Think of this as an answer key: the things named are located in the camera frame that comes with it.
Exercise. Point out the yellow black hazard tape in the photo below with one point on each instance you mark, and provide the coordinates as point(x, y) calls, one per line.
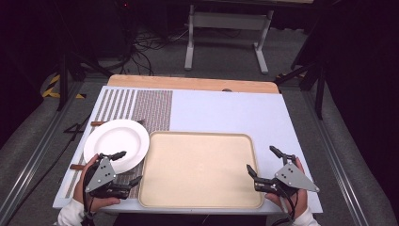
point(51, 88)

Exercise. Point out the beige plastic tray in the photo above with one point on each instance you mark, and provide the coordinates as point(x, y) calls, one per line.
point(200, 169)

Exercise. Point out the wooden table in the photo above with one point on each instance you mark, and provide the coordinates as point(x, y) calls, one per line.
point(188, 83)

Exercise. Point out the white metal stand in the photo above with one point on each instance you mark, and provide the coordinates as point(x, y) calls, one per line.
point(227, 22)

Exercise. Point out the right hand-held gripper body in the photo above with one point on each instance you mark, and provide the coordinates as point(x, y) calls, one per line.
point(295, 179)

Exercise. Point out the person's right hand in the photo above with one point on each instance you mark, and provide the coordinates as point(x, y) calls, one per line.
point(301, 201)

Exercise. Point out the white round plate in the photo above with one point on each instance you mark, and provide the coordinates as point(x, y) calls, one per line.
point(116, 144)

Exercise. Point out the grey striped woven placemat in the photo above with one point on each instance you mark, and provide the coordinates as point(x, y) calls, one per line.
point(150, 106)

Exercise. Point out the black tripod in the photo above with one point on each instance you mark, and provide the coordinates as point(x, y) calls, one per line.
point(64, 78)
point(313, 75)

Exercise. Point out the aluminium floor rail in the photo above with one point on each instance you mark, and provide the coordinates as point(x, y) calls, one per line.
point(335, 157)
point(34, 153)

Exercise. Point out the person's left hand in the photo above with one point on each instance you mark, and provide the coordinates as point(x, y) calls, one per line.
point(80, 185)

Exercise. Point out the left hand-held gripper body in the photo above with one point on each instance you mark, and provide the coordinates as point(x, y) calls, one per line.
point(101, 175)

